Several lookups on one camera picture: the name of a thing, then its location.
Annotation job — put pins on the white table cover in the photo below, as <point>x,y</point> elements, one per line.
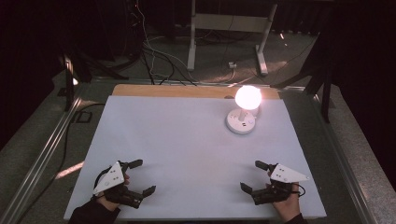
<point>174,149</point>

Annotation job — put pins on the white lamp with round bulb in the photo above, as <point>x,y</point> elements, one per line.
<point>241,123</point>

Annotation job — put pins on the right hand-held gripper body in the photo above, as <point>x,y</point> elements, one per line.
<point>286,174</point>

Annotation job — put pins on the person's left hand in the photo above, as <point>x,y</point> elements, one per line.
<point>109,205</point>

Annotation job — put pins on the white metal stand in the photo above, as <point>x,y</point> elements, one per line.
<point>229,22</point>

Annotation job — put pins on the person's right hand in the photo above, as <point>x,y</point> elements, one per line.
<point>289,207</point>

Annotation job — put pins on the black floor plate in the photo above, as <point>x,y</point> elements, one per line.
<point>83,117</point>

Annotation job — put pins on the black metal stand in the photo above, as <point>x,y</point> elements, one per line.
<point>69,84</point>
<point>325,90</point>

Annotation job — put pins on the aluminium rail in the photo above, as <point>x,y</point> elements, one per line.
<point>345,165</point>
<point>40,158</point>

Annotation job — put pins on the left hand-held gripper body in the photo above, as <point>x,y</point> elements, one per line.
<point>109,180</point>

